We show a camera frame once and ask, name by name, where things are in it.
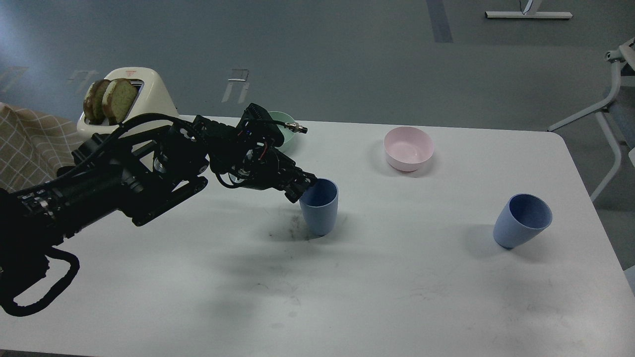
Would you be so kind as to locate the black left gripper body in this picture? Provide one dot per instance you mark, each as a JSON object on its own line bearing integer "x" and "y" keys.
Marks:
{"x": 246, "y": 155}

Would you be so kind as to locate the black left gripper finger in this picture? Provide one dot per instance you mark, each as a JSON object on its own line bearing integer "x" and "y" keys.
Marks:
{"x": 298, "y": 185}

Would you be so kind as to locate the blue cup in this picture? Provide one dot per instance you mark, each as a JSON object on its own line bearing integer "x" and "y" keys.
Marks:
{"x": 522, "y": 218}
{"x": 319, "y": 206}

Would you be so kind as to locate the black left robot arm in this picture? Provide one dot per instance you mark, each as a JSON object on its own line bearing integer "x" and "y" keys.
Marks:
{"x": 148, "y": 165}

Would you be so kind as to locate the green bowl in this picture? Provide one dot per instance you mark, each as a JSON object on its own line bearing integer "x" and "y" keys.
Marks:
{"x": 288, "y": 135}

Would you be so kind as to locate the pink bowl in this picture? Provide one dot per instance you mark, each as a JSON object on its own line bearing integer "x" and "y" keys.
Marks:
{"x": 407, "y": 148}

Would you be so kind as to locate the cream toaster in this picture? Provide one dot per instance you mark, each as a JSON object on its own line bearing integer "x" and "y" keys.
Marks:
{"x": 152, "y": 98}

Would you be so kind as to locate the toast slice front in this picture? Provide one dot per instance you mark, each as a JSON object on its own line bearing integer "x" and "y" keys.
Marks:
{"x": 118, "y": 98}

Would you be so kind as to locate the toast slice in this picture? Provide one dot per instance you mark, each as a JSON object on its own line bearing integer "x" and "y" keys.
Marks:
{"x": 92, "y": 104}
{"x": 118, "y": 98}

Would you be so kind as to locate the toast slice back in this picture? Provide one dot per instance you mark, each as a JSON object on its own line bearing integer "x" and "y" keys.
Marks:
{"x": 92, "y": 104}

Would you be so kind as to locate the white desk foot far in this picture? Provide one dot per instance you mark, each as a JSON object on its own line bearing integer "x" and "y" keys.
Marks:
{"x": 529, "y": 11}

